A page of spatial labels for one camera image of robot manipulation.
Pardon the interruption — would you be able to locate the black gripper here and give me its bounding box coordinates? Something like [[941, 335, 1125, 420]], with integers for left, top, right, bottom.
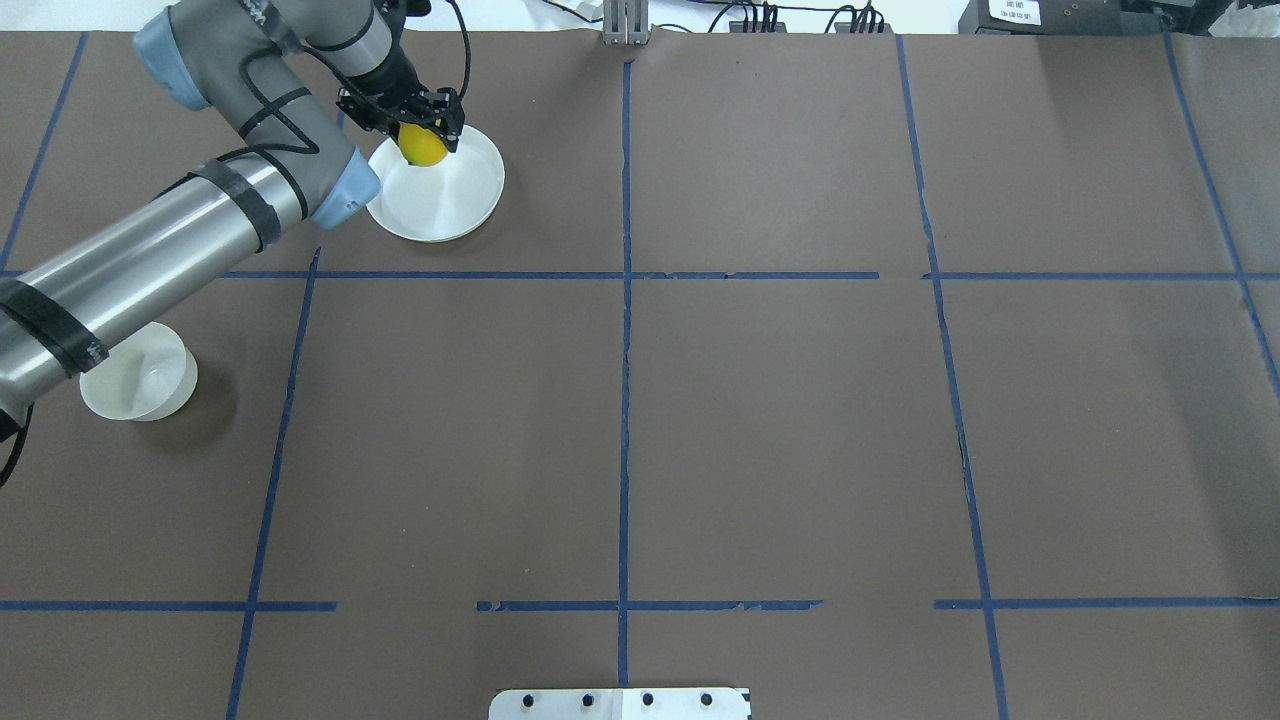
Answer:
[[337, 70, 465, 154]]

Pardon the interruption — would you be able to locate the yellow lemon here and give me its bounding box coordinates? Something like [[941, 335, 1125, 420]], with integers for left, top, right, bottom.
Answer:
[[396, 123, 451, 167]]

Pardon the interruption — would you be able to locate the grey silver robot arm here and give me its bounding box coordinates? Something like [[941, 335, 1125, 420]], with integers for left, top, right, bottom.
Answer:
[[1, 1, 463, 436]]

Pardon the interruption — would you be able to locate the white round plate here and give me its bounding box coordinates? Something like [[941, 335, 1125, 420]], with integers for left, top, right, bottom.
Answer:
[[367, 126, 506, 243]]

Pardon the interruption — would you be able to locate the white plastic bowl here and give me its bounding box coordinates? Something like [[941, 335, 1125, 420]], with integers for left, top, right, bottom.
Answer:
[[79, 322, 198, 421]]

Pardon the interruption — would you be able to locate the black power strip left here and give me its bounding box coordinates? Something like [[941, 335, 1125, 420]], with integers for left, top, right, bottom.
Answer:
[[727, 3, 787, 35]]

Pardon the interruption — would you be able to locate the black power strip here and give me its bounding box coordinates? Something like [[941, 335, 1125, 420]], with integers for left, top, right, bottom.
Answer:
[[824, 1, 893, 35], [727, 3, 787, 35]]

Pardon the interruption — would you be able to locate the black power strip right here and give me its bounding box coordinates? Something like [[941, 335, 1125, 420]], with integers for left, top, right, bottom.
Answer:
[[824, 1, 893, 35]]

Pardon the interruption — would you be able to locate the brown paper table cover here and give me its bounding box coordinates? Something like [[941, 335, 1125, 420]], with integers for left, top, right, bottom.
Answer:
[[3, 29, 1277, 719]]

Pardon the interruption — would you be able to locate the black box with label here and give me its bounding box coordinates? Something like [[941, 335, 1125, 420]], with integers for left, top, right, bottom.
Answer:
[[957, 1, 1165, 37]]

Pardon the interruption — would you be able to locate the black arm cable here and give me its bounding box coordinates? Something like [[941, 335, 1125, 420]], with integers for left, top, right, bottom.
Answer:
[[440, 0, 474, 101]]

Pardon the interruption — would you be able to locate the grey metal bracket post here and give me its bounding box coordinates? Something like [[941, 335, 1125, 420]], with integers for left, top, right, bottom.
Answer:
[[602, 0, 652, 46]]

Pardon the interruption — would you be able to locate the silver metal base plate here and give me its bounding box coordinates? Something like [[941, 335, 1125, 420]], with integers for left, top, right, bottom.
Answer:
[[488, 687, 753, 719]]

